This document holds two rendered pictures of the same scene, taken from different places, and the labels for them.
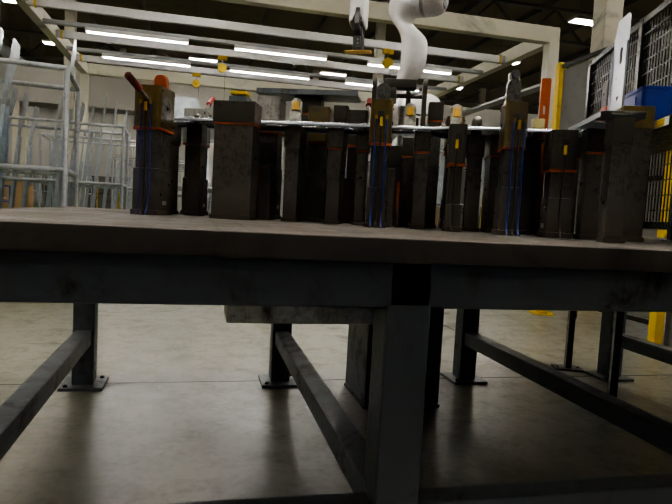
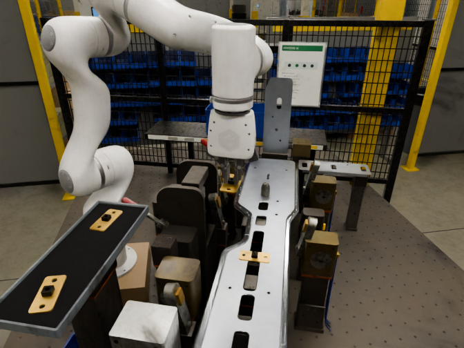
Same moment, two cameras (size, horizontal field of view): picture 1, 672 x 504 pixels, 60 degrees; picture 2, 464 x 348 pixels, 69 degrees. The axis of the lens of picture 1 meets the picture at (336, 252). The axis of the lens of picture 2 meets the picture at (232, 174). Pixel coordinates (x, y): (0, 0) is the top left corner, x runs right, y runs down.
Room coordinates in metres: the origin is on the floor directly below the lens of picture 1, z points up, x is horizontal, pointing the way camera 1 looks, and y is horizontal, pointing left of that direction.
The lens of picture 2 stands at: (1.82, 0.65, 1.62)
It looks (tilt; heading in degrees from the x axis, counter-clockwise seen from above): 27 degrees down; 274
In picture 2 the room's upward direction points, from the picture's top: straight up
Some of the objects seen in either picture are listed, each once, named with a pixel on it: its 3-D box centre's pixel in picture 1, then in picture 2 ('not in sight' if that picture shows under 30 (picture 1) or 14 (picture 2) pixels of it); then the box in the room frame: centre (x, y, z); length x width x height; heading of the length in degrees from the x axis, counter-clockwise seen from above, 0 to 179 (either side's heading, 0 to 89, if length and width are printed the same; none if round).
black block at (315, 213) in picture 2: (455, 179); (313, 246); (1.59, -0.31, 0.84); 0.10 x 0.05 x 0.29; 174
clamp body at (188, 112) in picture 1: (197, 163); not in sight; (2.05, 0.50, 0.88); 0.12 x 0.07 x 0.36; 174
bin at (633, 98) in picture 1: (647, 117); (238, 119); (1.90, -0.98, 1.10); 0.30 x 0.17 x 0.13; 175
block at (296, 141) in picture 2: (628, 175); (298, 176); (1.60, -0.79, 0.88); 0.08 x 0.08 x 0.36; 84
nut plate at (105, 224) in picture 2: not in sight; (106, 218); (2.16, 0.01, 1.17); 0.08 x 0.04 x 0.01; 79
